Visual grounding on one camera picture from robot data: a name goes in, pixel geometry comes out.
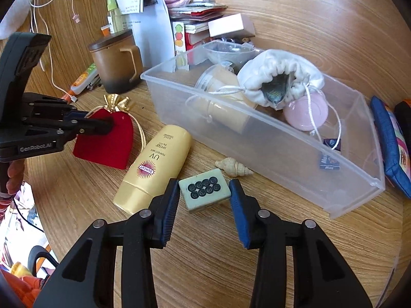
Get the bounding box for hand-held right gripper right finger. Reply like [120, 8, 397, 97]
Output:
[229, 179, 373, 308]

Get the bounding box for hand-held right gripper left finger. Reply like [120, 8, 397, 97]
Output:
[32, 178, 181, 308]

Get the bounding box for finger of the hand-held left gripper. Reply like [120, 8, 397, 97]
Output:
[23, 92, 115, 129]
[25, 122, 110, 142]

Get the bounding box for red velvet pouch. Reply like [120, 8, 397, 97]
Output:
[72, 94, 147, 170]

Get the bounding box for green mahjong tile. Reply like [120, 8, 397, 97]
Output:
[178, 168, 232, 214]

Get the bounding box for yellow sunscreen bottle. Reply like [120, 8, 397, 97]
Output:
[113, 124, 193, 216]

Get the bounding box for clear plastic bin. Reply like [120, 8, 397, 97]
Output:
[140, 40, 386, 220]

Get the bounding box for pink round case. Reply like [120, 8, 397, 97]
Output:
[283, 91, 330, 132]

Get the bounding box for cream plastic jar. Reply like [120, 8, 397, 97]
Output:
[194, 64, 259, 135]

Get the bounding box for white drawstring pouch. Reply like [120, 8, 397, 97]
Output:
[210, 49, 343, 150]

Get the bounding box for wooden desktop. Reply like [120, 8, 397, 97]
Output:
[0, 0, 411, 308]

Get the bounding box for person's left hand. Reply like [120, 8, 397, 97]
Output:
[6, 160, 25, 199]

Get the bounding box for metal key bunch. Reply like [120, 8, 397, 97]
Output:
[86, 74, 104, 89]

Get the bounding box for white tube green orange label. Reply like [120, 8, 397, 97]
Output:
[70, 62, 99, 95]

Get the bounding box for beige seashell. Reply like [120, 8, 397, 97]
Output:
[214, 157, 254, 178]

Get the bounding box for brown ceramic mug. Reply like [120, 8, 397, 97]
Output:
[90, 40, 144, 94]

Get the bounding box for white cloth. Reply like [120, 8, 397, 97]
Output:
[0, 0, 33, 40]

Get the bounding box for dark brown mug lid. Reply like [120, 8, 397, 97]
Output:
[88, 29, 134, 52]

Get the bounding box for white paper stack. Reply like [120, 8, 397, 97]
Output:
[130, 0, 176, 68]

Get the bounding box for small dark blue packet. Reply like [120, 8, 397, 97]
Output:
[322, 138, 342, 151]
[317, 152, 343, 171]

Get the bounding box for green cap spray bottle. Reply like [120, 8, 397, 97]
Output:
[106, 0, 124, 34]

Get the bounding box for fruit print box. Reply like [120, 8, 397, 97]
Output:
[171, 21, 190, 71]

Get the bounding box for red box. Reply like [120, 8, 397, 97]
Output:
[185, 31, 211, 65]

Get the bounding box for black chair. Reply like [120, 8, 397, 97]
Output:
[27, 245, 60, 278]

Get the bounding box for white ceramic bowl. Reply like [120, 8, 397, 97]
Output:
[203, 40, 256, 65]

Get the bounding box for stack of packets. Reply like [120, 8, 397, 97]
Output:
[159, 0, 229, 27]

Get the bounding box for blue fabric pouch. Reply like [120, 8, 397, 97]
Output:
[370, 95, 411, 199]

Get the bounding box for white cardboard box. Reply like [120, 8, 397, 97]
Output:
[208, 13, 256, 38]

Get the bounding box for black orange round case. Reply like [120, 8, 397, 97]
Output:
[394, 99, 411, 142]

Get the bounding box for white cable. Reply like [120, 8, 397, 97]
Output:
[28, 0, 79, 104]

